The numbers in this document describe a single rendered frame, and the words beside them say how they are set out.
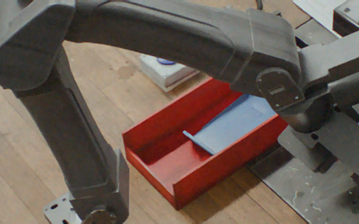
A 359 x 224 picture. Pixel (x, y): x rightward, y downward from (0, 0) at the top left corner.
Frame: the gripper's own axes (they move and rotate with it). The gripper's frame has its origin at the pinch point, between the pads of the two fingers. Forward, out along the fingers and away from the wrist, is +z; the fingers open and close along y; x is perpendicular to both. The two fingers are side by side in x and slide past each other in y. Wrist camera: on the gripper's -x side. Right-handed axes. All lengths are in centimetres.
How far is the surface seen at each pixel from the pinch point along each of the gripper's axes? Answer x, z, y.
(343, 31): 6.9, -7.0, 10.6
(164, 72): 31.9, 3.9, -8.3
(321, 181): 3.3, 8.9, -5.4
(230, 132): 17.7, 6.2, -8.5
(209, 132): 19.8, 5.1, -10.5
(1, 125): 43, -5, -30
